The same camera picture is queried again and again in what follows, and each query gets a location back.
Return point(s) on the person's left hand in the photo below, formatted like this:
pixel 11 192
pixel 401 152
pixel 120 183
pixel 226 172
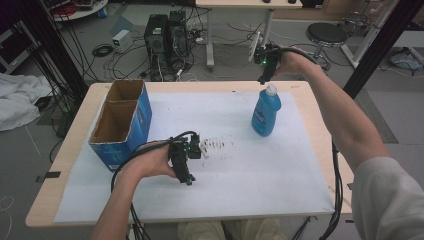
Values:
pixel 150 162

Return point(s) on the person's right hand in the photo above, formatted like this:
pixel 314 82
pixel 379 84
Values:
pixel 293 62

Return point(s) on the blue cardboard box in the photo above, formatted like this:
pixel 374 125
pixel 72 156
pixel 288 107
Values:
pixel 120 122

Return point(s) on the white paper mat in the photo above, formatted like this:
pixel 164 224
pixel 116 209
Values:
pixel 196 156

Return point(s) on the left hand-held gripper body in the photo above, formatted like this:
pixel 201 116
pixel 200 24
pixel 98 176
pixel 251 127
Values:
pixel 181 156

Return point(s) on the white desk with legs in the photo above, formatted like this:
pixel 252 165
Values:
pixel 240 20

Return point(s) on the round white table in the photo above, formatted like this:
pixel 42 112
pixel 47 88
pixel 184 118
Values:
pixel 78 8

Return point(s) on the white crumpled cloth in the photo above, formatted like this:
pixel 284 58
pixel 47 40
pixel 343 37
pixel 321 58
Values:
pixel 18 100

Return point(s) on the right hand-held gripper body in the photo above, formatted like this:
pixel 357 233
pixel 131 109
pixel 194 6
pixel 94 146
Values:
pixel 265 55

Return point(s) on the black round stool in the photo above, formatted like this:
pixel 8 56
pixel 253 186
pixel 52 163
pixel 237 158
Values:
pixel 326 36

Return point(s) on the black computer tower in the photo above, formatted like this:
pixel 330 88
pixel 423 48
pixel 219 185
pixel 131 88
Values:
pixel 155 43
pixel 177 33

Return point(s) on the blue dish soap bottle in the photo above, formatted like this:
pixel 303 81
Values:
pixel 266 111

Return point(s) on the black tape strip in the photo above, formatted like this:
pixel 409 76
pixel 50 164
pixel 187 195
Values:
pixel 48 176

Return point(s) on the white small box device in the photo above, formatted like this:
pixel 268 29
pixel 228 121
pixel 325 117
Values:
pixel 120 40

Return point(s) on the black metal frame post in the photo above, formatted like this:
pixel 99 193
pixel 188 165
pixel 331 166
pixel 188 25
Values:
pixel 55 43
pixel 383 43

